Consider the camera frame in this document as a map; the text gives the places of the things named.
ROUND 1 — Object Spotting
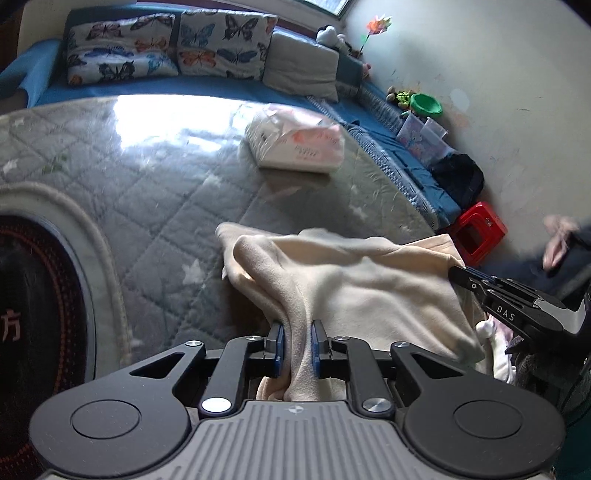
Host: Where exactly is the blue sofa mat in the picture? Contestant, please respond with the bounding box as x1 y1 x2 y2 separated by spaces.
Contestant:
0 4 463 229

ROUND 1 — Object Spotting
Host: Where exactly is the green plastic basin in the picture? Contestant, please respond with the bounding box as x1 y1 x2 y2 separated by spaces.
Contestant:
409 93 444 117

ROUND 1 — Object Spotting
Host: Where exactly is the window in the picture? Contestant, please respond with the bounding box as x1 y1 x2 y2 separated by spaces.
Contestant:
318 0 352 18

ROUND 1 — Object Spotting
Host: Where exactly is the small white cloth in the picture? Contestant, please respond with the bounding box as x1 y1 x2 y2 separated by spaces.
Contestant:
475 320 517 385

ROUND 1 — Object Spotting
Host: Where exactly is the red plastic stool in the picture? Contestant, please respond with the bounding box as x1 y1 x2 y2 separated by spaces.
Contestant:
449 201 508 267

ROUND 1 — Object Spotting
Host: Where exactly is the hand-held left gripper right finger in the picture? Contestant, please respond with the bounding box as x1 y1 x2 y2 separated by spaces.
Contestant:
311 320 467 416

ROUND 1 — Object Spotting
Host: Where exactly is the round dark heater with rim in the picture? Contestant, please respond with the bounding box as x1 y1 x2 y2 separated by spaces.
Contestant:
0 181 136 480

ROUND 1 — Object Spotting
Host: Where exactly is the grey quilted mattress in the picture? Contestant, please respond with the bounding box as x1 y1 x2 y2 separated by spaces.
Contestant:
0 95 462 370

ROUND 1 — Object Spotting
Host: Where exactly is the white tissue pack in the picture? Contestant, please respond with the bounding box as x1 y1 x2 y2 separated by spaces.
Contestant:
244 103 347 176

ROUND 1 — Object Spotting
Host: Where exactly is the dark cloth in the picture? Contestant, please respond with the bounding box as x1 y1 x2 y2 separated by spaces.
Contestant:
499 230 591 301

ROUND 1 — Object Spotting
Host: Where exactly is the teal cushion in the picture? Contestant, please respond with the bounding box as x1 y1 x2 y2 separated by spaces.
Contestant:
335 54 366 94

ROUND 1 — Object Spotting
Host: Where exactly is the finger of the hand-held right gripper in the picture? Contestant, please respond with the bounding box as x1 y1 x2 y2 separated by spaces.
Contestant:
447 265 497 296

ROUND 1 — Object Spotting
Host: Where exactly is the clear plastic storage box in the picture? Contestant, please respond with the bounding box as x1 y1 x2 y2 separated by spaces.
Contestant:
396 113 456 165

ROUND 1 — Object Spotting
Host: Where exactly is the pale pink blurred thing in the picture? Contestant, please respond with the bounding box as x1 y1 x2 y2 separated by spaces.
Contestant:
542 214 583 273

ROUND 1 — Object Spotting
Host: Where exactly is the beige cloth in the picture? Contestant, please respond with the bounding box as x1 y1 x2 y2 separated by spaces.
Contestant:
215 222 486 403

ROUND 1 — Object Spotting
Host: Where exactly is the colourful pinwheel toy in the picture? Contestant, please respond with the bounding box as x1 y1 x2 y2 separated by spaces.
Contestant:
357 17 394 59

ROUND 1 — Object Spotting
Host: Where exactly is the grey cushion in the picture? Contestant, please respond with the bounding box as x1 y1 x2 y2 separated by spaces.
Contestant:
262 29 341 103

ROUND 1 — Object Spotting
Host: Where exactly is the black backpack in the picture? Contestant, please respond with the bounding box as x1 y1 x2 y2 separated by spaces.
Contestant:
431 152 486 209

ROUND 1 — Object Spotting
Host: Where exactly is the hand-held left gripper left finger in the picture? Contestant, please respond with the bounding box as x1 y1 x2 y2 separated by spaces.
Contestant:
129 323 286 416

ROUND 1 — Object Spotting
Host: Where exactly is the white plush toy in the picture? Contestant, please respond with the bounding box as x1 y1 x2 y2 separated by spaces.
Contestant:
316 25 352 55

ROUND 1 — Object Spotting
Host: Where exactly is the small green yellow toy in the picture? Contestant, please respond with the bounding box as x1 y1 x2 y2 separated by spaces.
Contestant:
385 87 413 110

